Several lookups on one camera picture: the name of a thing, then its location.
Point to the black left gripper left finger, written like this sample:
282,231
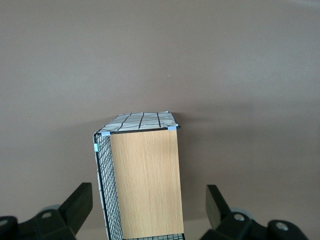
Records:
57,222

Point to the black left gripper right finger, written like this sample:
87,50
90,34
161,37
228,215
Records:
232,225

